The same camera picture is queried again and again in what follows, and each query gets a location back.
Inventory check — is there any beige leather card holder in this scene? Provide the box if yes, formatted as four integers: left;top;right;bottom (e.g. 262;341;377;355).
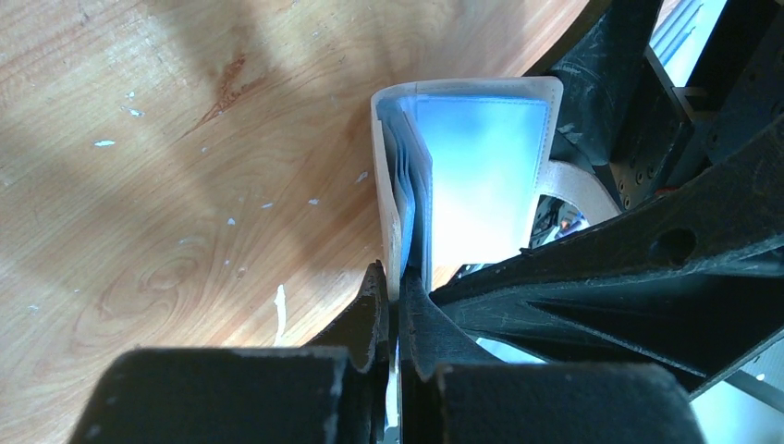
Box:
370;76;620;301

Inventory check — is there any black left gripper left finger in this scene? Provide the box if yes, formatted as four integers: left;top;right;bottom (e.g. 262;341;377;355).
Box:
70;262;390;443

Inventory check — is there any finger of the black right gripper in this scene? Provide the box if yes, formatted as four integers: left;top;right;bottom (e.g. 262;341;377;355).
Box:
431;119;783;395

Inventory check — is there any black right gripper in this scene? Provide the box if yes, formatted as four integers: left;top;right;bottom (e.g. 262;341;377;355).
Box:
528;1;783;210

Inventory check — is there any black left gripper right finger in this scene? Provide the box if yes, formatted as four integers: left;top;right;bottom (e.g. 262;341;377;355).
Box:
398;269;704;443

